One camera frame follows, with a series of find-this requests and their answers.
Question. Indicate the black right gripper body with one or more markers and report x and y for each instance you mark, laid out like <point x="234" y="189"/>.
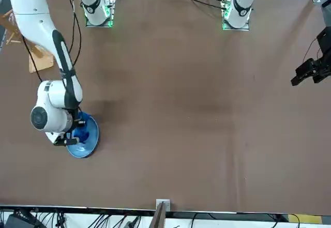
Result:
<point x="80" y="122"/>

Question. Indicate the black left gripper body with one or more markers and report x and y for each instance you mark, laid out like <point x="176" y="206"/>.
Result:
<point x="325" y="42"/>

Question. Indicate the blue cloth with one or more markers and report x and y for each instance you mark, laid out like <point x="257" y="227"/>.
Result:
<point x="82" y="132"/>

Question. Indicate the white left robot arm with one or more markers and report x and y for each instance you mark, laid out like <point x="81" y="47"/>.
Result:
<point x="240" y="3"/>

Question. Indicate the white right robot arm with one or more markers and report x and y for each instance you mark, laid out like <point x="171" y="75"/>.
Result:
<point x="33" y="11"/>

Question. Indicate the blue plastic plate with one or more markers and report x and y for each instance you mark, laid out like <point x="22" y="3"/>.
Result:
<point x="80" y="151"/>

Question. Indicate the wooden cup rack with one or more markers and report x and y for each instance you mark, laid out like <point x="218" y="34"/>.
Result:
<point x="38" y="66"/>

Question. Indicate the black power supply box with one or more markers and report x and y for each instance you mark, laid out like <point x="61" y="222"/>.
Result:
<point x="18" y="222"/>

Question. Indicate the dark flat panel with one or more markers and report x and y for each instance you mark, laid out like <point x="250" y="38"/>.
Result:
<point x="3" y="8"/>

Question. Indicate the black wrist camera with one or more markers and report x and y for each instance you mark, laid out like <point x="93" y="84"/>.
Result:
<point x="66" y="142"/>

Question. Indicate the aluminium camera post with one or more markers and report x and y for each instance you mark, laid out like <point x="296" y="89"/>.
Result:
<point x="163" y="204"/>

